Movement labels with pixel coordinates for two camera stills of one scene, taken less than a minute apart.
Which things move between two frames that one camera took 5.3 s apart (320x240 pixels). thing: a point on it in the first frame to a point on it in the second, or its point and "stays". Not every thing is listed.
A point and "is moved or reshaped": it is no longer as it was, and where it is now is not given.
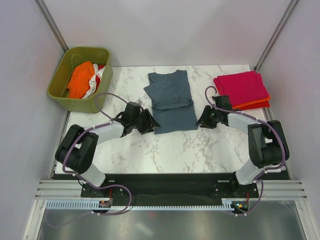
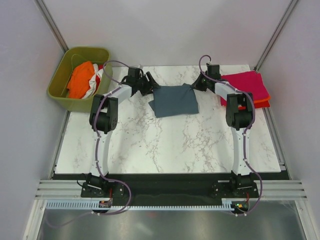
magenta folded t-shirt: [242, 88] stays
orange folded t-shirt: [257, 101] stays
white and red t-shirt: [94, 82] stays
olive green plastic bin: [81, 73] stays
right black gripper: [203, 120] to [197, 85]
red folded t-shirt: [262, 104] stays
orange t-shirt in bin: [79, 82] stays
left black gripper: [150, 122] to [149, 87]
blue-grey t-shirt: [172, 106] is moved or reshaped
